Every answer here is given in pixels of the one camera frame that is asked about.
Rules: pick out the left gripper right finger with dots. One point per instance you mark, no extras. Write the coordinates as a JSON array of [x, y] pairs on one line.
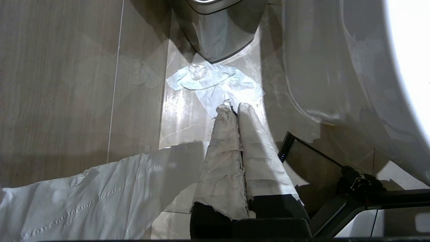
[[262, 168]]

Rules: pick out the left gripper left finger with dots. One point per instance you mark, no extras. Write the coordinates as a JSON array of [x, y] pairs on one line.
[[221, 168]]

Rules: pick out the white toilet bowl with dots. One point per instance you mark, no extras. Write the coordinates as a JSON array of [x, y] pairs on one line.
[[352, 67]]

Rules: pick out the crumpled white tissue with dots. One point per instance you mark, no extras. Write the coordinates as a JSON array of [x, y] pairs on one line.
[[215, 82]]

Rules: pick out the white fabric sleeve cover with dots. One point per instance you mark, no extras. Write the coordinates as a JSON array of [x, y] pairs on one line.
[[100, 198]]

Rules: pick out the silver metal trash bin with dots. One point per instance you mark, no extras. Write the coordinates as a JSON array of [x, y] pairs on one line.
[[218, 33]]

